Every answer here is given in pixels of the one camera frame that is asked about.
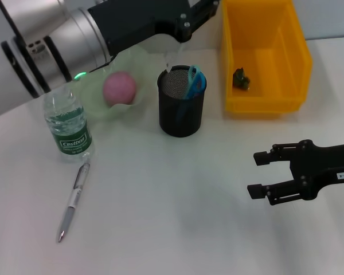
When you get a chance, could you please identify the green plastic wrapper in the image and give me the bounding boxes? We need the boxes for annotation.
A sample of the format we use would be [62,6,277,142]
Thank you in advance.
[232,67,252,91]

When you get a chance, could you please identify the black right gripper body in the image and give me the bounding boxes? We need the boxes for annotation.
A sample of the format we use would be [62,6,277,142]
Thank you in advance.
[288,139,344,201]

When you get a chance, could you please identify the clear green-label water bottle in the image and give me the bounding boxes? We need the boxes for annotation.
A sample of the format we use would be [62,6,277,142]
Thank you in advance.
[42,85,95,164]

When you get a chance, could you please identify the black mesh pen holder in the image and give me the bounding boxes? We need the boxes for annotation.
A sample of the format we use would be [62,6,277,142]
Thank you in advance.
[157,65,208,138]

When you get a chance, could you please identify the translucent green fruit plate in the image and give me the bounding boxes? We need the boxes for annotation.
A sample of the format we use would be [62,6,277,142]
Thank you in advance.
[73,47,150,124]

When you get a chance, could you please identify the blue scissors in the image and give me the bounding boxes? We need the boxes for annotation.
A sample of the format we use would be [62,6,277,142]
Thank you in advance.
[176,65,207,121]

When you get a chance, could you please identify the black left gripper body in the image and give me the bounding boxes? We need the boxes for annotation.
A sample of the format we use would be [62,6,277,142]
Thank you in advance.
[87,0,199,57]

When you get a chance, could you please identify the yellow plastic bin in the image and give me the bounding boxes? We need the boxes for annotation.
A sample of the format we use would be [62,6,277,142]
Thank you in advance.
[221,0,314,118]

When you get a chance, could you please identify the silver ballpoint pen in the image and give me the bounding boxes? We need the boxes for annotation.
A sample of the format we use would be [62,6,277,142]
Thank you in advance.
[56,153,92,243]

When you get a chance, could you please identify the clear plastic ruler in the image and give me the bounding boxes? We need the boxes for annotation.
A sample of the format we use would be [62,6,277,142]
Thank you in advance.
[163,40,187,73]

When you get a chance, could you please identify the pink peach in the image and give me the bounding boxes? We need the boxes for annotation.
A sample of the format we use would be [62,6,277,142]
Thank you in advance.
[102,71,138,105]

